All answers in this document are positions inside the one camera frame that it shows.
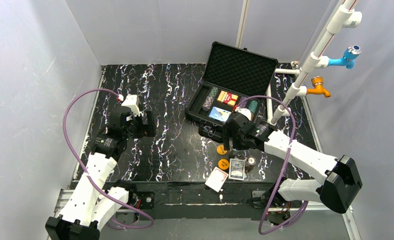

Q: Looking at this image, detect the blue plastic tap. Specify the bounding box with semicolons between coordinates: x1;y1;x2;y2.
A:
328;44;362;69

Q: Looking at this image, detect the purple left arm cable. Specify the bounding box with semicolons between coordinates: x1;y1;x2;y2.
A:
62;88;155;230

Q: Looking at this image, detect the green chip stack in case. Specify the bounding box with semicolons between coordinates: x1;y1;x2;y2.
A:
247;99;259;115

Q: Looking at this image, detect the purple chip stack in case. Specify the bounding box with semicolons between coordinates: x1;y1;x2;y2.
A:
237;97;248;108

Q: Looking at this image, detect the orange plastic tap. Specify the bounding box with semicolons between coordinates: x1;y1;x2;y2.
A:
307;76;331;98

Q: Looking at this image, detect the blue playing card deck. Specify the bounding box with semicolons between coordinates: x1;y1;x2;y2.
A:
229;158;245;181

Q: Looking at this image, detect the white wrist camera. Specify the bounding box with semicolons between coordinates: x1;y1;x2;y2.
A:
234;106;253;121
121;94;141;117

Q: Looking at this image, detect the red playing card deck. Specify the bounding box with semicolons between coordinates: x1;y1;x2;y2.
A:
205;167;229;193

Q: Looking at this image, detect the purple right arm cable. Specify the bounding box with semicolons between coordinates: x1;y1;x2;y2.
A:
235;95;309;236

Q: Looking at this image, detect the orange dealer button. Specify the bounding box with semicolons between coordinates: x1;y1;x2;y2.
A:
218;158;230;171
216;144;228;156

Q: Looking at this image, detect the black poker set case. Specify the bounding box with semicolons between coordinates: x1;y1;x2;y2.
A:
185;41;279;143

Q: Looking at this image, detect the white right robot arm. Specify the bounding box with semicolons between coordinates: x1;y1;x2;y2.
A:
224;112;363;214

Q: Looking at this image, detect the grey chip stack in case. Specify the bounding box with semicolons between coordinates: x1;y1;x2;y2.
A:
202;86;219;112

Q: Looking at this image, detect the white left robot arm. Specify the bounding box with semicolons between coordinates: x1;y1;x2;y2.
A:
45;106;156;240

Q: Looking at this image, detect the blue card deck in case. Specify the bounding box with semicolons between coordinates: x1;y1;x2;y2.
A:
208;106;232;123

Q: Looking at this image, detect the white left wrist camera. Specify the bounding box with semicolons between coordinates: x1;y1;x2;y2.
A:
121;94;141;117

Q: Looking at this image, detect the white pvc pipe frame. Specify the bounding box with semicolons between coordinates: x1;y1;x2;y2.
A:
268;0;363;125

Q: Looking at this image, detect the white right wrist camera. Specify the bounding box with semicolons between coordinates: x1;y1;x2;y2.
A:
234;106;253;121

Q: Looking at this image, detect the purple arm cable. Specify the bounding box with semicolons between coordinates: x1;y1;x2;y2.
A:
62;88;155;230
235;95;309;236

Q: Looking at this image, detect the brown poker chip stack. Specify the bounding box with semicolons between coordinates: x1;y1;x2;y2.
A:
245;156;256;173

